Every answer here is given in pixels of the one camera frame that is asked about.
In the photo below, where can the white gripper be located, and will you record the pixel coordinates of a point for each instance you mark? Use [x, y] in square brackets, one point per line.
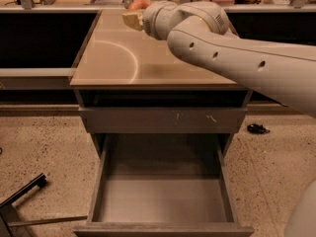
[150, 21]

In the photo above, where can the red apple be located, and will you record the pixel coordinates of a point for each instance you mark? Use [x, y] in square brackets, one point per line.
[138, 5]

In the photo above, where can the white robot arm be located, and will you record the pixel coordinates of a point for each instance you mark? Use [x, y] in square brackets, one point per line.
[198, 33]

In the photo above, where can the closed top drawer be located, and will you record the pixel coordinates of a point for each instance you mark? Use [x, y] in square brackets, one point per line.
[162, 120]

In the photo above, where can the grey drawer cabinet with counter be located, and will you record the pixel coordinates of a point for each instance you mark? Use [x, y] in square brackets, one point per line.
[122, 68]

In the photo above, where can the open middle drawer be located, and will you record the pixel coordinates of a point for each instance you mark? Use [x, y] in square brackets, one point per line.
[162, 185]

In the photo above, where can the black object on floor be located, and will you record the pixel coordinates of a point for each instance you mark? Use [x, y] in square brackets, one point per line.
[257, 129]

